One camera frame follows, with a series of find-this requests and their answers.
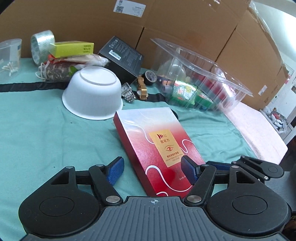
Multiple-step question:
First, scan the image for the small orange object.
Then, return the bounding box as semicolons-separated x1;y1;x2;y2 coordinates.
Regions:
158;77;173;92

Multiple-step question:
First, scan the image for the plain cardboard box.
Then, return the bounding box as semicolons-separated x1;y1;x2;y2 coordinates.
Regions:
136;0;255;70

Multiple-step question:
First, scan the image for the black carton box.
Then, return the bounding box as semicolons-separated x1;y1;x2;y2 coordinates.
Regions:
97;35;144;81

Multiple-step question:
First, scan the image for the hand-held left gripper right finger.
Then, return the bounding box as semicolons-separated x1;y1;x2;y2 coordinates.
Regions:
181;156;256;206

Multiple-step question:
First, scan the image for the silver metal watch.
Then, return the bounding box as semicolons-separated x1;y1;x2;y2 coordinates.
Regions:
121;82;137;103

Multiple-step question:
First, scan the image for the white bowl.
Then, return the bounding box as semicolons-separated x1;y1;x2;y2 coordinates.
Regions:
62;66;124;120

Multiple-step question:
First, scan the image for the black band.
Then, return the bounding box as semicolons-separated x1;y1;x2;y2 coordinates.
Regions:
147;93;168;103

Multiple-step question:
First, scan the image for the large labelled cardboard box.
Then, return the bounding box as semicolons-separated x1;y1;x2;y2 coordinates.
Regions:
0;0;160;69

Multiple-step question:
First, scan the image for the dark speckled pouch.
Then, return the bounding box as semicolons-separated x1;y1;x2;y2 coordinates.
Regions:
36;62;78;82

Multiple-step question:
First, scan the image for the white shipping label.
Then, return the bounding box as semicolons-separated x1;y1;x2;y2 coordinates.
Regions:
114;0;147;17

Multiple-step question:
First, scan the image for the bunch of cotton swabs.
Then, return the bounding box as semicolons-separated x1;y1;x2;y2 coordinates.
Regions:
1;62;19;76

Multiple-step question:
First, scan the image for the teal cloth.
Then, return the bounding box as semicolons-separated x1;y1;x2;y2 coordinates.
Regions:
0;57;257;241

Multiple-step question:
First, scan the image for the black tape roll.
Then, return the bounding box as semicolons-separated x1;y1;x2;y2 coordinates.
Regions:
144;70;158;87

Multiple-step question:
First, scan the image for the clear plastic clamshell container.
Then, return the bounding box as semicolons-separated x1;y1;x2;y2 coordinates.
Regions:
150;38;253;114

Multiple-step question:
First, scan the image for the clear plastic cylinder tub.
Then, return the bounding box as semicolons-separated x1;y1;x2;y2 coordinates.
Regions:
0;38;22;84

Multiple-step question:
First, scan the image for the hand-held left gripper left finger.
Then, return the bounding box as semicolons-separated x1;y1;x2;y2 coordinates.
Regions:
50;156;125;207

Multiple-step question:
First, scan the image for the pile of clutter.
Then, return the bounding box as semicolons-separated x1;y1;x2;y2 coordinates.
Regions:
265;107;289;135

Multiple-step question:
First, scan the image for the pink towel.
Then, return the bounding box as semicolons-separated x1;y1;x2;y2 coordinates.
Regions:
225;101;288;165

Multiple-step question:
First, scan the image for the crumpled clear plastic bag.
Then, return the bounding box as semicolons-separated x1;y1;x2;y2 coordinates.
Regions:
62;54;110;70

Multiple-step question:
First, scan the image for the green snack packet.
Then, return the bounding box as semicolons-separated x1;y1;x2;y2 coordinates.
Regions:
172;80;214;109

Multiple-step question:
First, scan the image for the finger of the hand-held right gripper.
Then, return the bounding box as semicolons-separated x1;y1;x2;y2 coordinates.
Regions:
206;156;266;179

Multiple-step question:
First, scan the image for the yellow-green carton box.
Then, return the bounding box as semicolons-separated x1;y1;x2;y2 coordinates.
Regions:
48;41;95;58

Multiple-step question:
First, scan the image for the cardboard box with small label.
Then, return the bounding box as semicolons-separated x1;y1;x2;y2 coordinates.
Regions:
215;9;290;110

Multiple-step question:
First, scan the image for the clear plastic funnel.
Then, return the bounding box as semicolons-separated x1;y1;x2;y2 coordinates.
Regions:
165;47;186;80

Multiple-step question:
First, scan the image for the gold metal watch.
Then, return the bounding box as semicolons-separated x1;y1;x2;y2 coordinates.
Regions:
136;75;148;101

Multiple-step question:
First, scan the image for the black fabric strap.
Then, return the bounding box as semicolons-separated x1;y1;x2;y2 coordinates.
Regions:
0;82;70;93

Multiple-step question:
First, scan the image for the clear packing tape roll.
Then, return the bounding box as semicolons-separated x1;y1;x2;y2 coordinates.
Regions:
31;30;56;66

